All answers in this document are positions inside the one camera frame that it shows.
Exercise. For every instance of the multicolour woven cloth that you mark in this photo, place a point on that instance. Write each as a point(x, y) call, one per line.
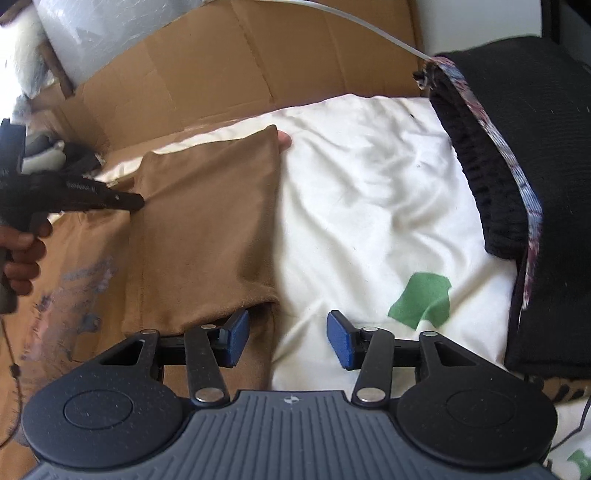
point(503, 152)

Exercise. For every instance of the black garment pile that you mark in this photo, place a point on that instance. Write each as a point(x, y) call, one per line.
point(83, 159)

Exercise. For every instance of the leopard print cloth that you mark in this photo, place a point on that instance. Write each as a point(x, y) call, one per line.
point(568, 390)

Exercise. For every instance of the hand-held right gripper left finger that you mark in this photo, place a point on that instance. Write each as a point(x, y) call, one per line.
point(238, 341)

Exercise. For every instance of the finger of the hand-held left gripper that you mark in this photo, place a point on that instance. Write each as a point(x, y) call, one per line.
point(101, 197)

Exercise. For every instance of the black folded sweater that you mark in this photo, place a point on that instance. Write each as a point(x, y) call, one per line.
point(558, 184)

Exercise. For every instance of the clear bubble wrap roll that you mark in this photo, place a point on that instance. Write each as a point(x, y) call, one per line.
point(115, 32)

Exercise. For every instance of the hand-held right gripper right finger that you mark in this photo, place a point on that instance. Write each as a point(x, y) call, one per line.
point(339, 341)

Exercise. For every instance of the person's left hand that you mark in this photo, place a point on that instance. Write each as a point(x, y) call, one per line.
point(25, 258)

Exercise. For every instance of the cream cartoon printed bedsheet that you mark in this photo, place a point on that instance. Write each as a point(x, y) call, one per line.
point(378, 194)

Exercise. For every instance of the brown printed t-shirt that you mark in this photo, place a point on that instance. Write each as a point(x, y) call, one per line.
point(203, 221)

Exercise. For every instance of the brown cardboard sheet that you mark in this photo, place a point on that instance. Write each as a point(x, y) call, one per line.
point(194, 60)

